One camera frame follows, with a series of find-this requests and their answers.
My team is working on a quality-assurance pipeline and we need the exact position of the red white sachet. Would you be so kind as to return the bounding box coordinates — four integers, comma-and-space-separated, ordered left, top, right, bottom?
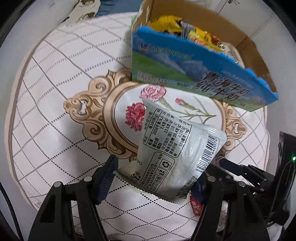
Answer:
190, 195, 203, 216

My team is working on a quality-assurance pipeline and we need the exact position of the grey white snack packet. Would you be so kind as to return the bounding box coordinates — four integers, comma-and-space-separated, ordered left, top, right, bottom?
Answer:
115, 99, 227, 204

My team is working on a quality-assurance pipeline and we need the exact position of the long yellow snack bag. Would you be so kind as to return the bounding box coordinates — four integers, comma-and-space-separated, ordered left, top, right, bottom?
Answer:
180, 21, 225, 53

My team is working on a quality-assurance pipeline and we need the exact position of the white wafer packet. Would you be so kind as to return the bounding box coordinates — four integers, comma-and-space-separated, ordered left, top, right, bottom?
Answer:
222, 42, 245, 68

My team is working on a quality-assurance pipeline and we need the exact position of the bear print pillow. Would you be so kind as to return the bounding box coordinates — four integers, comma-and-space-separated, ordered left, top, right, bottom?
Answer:
63, 0, 101, 24

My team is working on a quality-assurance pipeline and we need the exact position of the blue bed sheet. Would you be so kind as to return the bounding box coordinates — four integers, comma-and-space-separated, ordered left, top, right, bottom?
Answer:
95, 0, 143, 17

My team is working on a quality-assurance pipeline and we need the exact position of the small yellow snack bag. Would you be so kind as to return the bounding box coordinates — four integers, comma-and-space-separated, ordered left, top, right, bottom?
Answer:
148, 15, 182, 36

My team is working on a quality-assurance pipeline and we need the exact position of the cardboard milk box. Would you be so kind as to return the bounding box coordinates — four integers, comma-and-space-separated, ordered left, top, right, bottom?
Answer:
132, 1, 278, 111

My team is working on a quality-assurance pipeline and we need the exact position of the white patterned bed quilt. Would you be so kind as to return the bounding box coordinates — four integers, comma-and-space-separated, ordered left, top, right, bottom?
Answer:
7, 12, 271, 241

